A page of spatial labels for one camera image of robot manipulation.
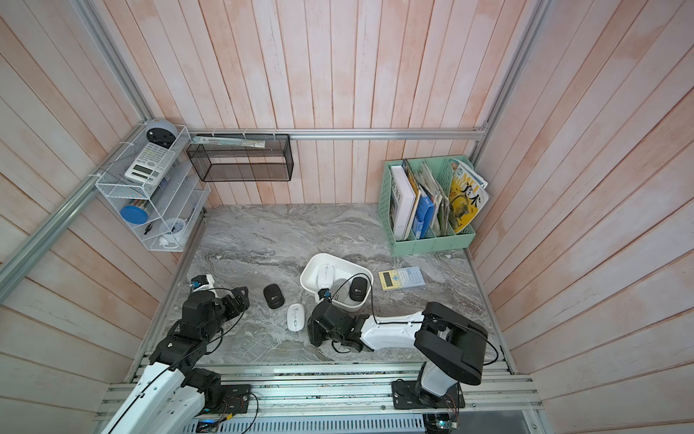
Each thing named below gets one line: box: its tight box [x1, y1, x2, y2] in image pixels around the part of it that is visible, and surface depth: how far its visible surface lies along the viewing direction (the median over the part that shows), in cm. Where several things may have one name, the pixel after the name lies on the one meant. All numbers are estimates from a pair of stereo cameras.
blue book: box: [412, 195, 435, 240], surface depth 97 cm
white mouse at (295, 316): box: [286, 302, 306, 332], surface depth 88 cm
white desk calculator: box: [123, 141, 177, 187], surface depth 79 cm
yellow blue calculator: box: [377, 265, 426, 291], surface depth 98 cm
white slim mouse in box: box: [316, 263, 336, 290], surface depth 99 cm
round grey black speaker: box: [144, 118, 179, 150], surface depth 83 cm
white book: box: [390, 165, 417, 242], surface depth 95 cm
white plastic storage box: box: [300, 252, 375, 313], surface depth 97 cm
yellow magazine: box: [449, 158, 490, 234], surface depth 101 cm
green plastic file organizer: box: [378, 155, 477, 258], surface depth 102 cm
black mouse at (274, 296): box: [262, 283, 285, 310], surface depth 93 cm
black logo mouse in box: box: [349, 276, 368, 302], surface depth 95 cm
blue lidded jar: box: [119, 205, 150, 226], surface depth 79 cm
